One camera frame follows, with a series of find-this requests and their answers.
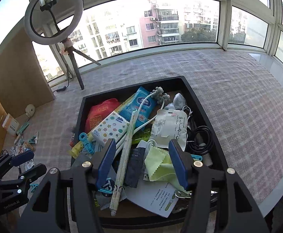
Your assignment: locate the yellow-green cleaning cloth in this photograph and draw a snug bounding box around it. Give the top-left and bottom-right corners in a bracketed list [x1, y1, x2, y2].
[145, 146, 188, 193]

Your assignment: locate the blue plastic clip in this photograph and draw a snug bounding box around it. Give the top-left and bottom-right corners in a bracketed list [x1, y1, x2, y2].
[79, 133, 95, 155]

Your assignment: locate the orange white tissue pack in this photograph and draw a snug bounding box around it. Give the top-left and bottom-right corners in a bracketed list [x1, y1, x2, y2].
[2, 114, 20, 136]

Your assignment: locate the dark navy packet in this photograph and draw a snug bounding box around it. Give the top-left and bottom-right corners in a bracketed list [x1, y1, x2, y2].
[124, 147, 145, 188]

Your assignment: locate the wrapped chopsticks sleeve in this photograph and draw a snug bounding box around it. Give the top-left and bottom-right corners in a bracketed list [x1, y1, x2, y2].
[110, 110, 138, 216]

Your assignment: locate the dotted white tissue pack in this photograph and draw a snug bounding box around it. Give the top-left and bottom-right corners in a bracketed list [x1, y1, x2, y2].
[91, 111, 129, 145]

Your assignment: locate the white face mask pouch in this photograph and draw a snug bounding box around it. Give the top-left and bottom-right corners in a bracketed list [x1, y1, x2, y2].
[150, 109, 188, 151]

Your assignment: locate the white printed paper sheet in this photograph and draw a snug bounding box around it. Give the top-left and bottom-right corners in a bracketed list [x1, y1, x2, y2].
[124, 178, 178, 218]

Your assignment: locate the white round device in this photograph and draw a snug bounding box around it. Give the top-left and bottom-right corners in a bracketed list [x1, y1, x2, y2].
[25, 104, 35, 118]

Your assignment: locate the black storage tray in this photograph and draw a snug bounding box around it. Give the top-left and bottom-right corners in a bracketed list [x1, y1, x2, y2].
[70, 75, 229, 229]

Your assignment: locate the red packet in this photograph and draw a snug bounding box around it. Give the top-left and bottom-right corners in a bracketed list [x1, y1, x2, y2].
[85, 98, 121, 133]

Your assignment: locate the grey fuzzy toy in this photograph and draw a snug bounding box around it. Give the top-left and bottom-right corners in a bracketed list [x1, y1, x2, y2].
[150, 87, 170, 104]

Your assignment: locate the wooden cabinet panel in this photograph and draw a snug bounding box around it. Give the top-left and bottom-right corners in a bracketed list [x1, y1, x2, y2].
[0, 27, 55, 152]

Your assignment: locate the blue wet wipes pack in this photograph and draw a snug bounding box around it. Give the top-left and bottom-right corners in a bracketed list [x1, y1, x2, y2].
[119, 87, 157, 128]

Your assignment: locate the black tripod stand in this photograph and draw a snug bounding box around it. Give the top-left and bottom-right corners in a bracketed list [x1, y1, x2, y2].
[40, 0, 101, 90]

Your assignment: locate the white cable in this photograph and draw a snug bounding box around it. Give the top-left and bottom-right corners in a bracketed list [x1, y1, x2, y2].
[115, 90, 165, 156]

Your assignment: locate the black coiled cable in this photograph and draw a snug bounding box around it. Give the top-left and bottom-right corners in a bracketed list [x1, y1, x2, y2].
[183, 106, 215, 156]

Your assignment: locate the white ring light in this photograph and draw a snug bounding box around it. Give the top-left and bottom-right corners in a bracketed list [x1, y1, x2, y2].
[23, 0, 84, 45]

